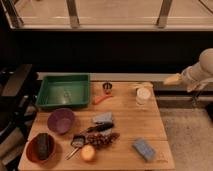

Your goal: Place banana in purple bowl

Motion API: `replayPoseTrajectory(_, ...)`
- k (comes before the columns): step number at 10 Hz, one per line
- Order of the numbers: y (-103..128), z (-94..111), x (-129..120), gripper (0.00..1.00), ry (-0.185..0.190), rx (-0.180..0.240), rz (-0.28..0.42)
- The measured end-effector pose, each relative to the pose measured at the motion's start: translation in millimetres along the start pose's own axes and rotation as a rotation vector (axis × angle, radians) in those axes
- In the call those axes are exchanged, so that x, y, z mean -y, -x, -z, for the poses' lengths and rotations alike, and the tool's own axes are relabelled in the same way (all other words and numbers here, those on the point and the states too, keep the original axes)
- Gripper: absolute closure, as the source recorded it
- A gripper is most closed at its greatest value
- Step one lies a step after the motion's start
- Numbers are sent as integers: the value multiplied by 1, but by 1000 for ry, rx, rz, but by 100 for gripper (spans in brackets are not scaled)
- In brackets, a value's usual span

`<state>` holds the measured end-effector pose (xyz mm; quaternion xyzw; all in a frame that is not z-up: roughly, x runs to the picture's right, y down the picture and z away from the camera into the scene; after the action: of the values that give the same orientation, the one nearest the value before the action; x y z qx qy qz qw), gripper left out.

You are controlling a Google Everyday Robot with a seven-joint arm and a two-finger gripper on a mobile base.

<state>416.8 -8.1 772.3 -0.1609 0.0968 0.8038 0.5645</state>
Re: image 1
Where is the dark red grapes bunch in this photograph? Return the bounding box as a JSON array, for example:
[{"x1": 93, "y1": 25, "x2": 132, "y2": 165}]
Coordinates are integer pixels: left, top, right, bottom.
[{"x1": 87, "y1": 133, "x2": 120, "y2": 149}]

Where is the metal measuring scoop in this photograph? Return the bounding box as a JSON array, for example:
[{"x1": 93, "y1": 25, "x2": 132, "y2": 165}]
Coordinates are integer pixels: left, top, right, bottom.
[{"x1": 66, "y1": 135, "x2": 86, "y2": 160}]

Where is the green plastic tray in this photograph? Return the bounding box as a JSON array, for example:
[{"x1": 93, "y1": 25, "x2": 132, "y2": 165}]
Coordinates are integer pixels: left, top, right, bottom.
[{"x1": 36, "y1": 74, "x2": 90, "y2": 110}]

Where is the orange apple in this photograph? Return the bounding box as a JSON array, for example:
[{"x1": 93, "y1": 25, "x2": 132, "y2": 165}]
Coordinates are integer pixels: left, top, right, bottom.
[{"x1": 80, "y1": 145, "x2": 96, "y2": 162}]

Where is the black handled knife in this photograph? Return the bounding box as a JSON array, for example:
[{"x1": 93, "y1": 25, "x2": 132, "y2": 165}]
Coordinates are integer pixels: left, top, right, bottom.
[{"x1": 86, "y1": 123, "x2": 114, "y2": 133}]

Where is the orange carrot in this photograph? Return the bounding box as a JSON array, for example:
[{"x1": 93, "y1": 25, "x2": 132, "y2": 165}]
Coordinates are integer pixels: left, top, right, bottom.
[{"x1": 93, "y1": 95, "x2": 113, "y2": 105}]

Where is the dark chair at left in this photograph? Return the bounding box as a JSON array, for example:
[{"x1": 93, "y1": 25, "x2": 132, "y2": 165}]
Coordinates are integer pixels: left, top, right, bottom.
[{"x1": 0, "y1": 64, "x2": 38, "y2": 144}]

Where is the blue sponge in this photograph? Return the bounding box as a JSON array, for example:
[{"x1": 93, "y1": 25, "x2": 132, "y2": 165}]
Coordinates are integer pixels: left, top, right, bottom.
[{"x1": 133, "y1": 138, "x2": 155, "y2": 161}]

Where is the dark rectangular block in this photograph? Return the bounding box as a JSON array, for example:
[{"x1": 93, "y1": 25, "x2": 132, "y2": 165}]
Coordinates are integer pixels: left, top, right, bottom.
[{"x1": 36, "y1": 133, "x2": 50, "y2": 160}]

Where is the purple bowl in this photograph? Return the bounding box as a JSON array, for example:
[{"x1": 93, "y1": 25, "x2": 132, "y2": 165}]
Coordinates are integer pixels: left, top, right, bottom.
[{"x1": 47, "y1": 108, "x2": 75, "y2": 134}]

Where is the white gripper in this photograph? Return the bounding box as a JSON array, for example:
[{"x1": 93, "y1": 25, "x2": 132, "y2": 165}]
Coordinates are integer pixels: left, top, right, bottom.
[{"x1": 164, "y1": 65, "x2": 210, "y2": 92}]

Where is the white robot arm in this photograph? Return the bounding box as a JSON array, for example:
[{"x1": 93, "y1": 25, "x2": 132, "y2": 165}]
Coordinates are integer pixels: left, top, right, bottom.
[{"x1": 163, "y1": 48, "x2": 213, "y2": 92}]

